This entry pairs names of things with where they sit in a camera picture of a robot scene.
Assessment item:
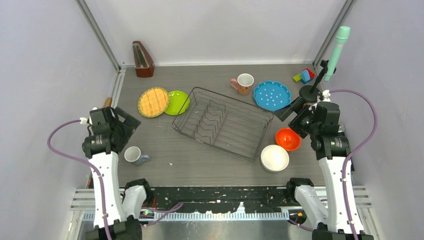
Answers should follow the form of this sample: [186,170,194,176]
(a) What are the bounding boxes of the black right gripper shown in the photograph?
[273,96,321,139]

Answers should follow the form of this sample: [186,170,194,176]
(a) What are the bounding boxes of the brown metronome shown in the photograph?
[132,41,155,78]

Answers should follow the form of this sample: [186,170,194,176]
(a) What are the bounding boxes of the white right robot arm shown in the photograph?
[274,97,374,240]

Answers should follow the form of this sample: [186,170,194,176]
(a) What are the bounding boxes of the wooden rolling pin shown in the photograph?
[103,97,113,108]

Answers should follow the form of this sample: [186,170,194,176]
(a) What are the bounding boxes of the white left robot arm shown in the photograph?
[82,107,154,240]

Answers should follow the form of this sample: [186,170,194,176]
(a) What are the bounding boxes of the blue polka dot plate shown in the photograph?
[253,80,292,112]

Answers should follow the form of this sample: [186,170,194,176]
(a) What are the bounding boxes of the black microphone stand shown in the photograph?
[299,60,329,103]

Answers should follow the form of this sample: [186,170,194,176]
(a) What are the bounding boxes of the colourful toy blocks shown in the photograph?
[292,68,315,84]

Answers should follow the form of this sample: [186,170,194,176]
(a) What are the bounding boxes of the orange bowl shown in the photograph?
[275,127,302,152]

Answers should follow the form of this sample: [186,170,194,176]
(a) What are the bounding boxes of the white bowl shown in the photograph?
[260,144,290,172]

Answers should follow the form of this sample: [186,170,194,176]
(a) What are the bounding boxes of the grey blue mug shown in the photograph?
[124,146,150,166]

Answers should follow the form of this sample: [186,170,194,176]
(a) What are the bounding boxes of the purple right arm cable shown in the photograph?
[326,89,379,240]

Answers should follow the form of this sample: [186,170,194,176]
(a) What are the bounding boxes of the black handheld microphone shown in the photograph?
[338,123,346,133]

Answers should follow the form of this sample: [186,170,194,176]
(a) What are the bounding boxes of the yellow woven pattern plate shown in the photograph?
[137,87,170,118]

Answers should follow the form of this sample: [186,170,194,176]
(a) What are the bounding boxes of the pink mug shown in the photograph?
[230,73,255,96]

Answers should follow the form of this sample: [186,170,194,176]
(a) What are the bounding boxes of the lime green plate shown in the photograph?
[164,90,190,116]

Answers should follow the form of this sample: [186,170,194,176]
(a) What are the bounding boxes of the black wire dish rack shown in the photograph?
[171,86,274,160]

